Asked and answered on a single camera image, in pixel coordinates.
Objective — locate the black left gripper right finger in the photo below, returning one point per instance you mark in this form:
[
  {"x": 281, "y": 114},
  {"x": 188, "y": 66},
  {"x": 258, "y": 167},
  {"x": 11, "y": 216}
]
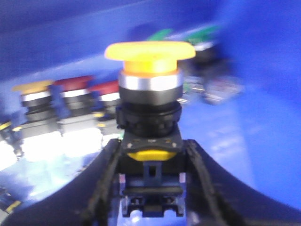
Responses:
[{"x": 214, "y": 197}]

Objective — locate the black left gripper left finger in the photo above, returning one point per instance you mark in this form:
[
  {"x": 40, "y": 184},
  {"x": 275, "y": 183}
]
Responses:
[{"x": 90, "y": 199}]

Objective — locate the left blue plastic bin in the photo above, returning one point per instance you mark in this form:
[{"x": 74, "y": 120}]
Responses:
[{"x": 244, "y": 110}]

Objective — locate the green push button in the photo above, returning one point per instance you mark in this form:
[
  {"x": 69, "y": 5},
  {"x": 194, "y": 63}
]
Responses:
[{"x": 206, "y": 44}]

